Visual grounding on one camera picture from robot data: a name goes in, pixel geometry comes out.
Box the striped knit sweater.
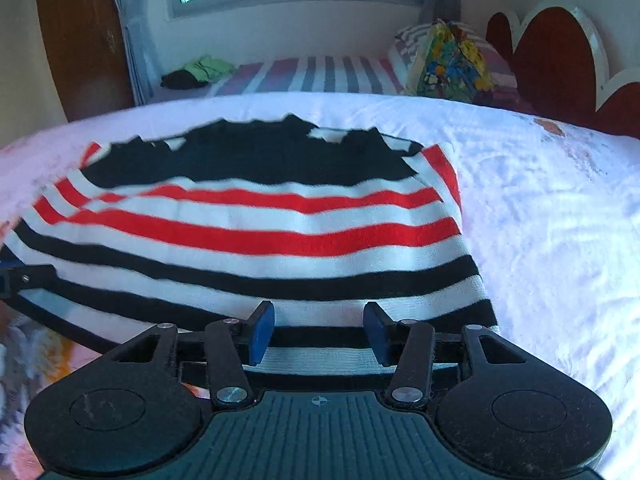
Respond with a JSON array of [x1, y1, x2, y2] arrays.
[[0, 114, 501, 378]]

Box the green cloth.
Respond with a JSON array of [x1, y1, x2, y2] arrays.
[[182, 55, 237, 84]]

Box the red and white headboard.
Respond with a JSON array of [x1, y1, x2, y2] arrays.
[[485, 2, 640, 138]]

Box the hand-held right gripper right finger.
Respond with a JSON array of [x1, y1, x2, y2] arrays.
[[363, 302, 526, 404]]

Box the brown wooden door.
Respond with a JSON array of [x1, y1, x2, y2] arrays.
[[32, 0, 137, 123]]

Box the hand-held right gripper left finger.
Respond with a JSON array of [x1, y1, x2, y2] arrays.
[[107, 301, 276, 409]]

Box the striped pillow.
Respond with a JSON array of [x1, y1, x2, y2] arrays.
[[390, 22, 519, 97]]

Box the colourful floral pillow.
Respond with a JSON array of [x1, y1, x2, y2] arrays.
[[407, 19, 494, 104]]

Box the striped mattress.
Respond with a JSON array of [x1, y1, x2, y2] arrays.
[[150, 54, 407, 102]]

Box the black cloth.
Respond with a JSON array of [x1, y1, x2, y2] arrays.
[[160, 70, 207, 92]]

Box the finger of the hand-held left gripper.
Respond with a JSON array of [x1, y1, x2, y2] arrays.
[[0, 261, 57, 302]]

